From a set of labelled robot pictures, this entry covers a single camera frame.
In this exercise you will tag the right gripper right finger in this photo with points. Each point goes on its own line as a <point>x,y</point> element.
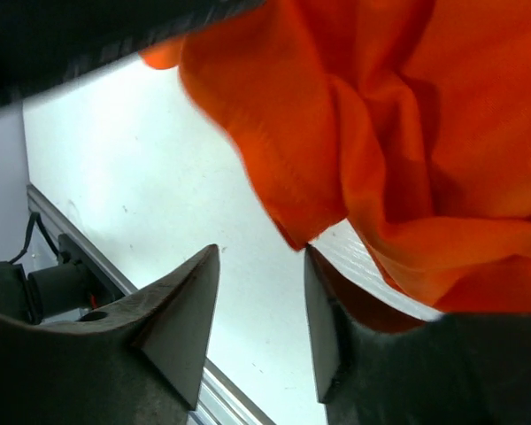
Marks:
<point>374,364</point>

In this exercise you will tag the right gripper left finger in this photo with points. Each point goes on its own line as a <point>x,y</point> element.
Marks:
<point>80,372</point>

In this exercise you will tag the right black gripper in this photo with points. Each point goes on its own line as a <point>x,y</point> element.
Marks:
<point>47,43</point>

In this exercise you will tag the orange t-shirt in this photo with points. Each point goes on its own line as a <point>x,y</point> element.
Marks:
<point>411,120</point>

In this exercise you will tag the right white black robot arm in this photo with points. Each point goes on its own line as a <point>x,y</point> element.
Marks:
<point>40,283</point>

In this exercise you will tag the aluminium front rail frame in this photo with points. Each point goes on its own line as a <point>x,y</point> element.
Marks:
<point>176,313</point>

